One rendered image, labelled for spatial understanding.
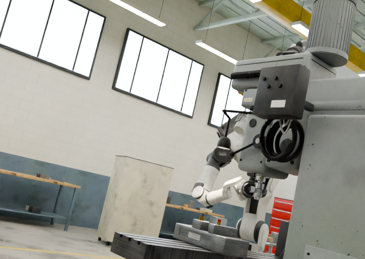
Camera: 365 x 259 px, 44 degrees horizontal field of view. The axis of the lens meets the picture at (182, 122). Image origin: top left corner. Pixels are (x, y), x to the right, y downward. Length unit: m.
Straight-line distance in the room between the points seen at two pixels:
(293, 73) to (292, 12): 7.13
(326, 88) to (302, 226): 0.61
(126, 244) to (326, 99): 1.03
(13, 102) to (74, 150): 1.64
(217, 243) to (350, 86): 0.86
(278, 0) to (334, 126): 6.93
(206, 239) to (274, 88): 0.72
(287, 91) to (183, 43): 10.02
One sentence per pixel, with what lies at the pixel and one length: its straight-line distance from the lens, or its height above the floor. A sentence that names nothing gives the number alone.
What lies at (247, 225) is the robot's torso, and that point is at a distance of 2.95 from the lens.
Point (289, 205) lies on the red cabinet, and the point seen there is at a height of 1.36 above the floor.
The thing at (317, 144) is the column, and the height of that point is 1.44.
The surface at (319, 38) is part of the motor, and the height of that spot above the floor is 1.96.
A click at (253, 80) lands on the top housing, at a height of 1.76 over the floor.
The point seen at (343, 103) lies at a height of 1.64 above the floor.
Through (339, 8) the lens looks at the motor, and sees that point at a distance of 2.24.
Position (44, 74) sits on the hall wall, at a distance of 9.72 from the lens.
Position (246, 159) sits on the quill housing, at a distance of 2.21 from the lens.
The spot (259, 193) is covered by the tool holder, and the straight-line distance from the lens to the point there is 2.24.
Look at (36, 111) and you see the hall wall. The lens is 9.61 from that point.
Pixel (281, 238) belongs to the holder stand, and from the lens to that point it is 2.50.
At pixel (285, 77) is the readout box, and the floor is 1.67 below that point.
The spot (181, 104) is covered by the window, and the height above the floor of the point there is 3.39.
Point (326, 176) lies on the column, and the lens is 1.78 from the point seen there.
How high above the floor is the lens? 1.12
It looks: 9 degrees up
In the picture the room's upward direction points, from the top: 13 degrees clockwise
